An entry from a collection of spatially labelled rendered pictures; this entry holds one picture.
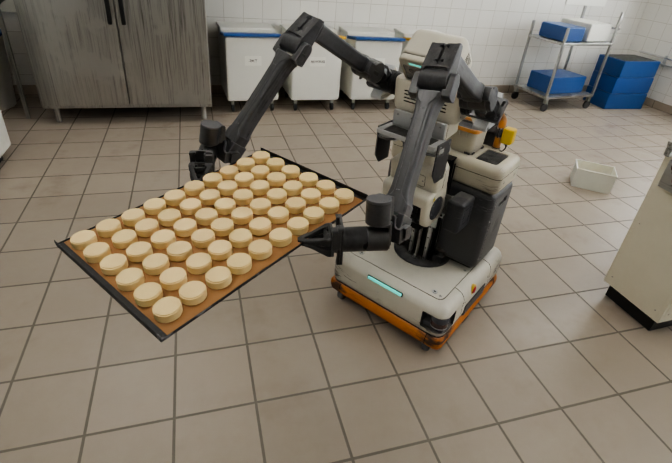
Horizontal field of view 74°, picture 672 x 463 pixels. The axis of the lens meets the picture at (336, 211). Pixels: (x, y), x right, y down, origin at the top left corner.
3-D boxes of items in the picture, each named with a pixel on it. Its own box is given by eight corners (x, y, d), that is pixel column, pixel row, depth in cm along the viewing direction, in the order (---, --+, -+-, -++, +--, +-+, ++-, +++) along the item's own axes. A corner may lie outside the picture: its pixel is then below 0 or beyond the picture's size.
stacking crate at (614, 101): (618, 99, 621) (624, 85, 611) (641, 109, 588) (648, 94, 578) (582, 99, 606) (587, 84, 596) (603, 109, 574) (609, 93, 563)
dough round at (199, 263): (199, 256, 95) (198, 248, 94) (217, 264, 93) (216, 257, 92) (182, 269, 92) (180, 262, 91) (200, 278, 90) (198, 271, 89)
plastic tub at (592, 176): (569, 185, 368) (576, 168, 359) (569, 175, 385) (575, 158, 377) (610, 195, 359) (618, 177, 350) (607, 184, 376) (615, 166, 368)
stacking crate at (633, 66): (628, 69, 602) (634, 54, 592) (654, 77, 570) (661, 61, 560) (593, 69, 583) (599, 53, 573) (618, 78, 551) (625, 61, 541)
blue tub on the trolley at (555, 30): (557, 35, 548) (561, 21, 540) (582, 42, 516) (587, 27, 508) (537, 35, 538) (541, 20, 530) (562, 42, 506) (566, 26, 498)
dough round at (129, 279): (113, 292, 86) (111, 284, 85) (123, 274, 90) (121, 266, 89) (140, 292, 86) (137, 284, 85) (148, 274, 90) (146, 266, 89)
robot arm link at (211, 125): (240, 161, 139) (225, 149, 143) (246, 127, 133) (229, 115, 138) (206, 168, 131) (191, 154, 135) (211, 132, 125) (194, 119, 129)
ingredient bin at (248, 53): (227, 114, 447) (223, 33, 407) (220, 95, 498) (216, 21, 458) (280, 113, 464) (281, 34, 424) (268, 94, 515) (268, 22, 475)
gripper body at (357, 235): (334, 266, 102) (366, 265, 102) (335, 229, 96) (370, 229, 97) (331, 248, 107) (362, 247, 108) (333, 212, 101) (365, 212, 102)
